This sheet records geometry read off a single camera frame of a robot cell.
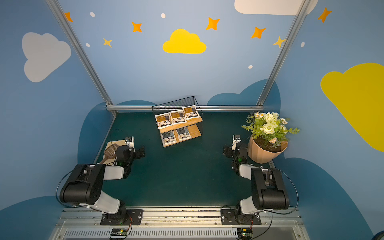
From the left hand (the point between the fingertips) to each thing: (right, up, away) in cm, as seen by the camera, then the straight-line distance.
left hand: (136, 144), depth 95 cm
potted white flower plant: (+75, +6, -22) cm, 78 cm away
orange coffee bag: (+18, +15, -1) cm, 24 cm away
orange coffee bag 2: (+35, +21, +3) cm, 41 cm away
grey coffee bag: (+19, +3, +9) cm, 22 cm away
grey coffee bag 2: (+30, +6, +12) cm, 33 cm away
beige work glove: (-14, -10, -2) cm, 18 cm away
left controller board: (+1, -41, -23) cm, 47 cm away
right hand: (+65, 0, 0) cm, 65 cm away
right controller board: (+63, -42, -22) cm, 79 cm away
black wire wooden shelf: (+39, +12, +16) cm, 44 cm away
